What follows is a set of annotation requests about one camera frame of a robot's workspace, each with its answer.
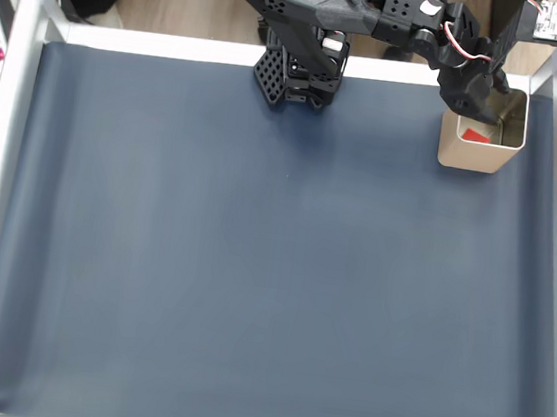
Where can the red cube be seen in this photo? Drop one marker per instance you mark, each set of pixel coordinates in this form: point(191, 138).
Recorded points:
point(477, 136)

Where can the square metal tin container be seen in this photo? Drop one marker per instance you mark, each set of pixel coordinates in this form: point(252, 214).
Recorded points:
point(465, 157)

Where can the blue table mat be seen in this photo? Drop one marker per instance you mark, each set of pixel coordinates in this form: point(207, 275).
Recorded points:
point(177, 257)

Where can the white table frame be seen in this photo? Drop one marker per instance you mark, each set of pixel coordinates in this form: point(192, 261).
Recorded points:
point(18, 63)

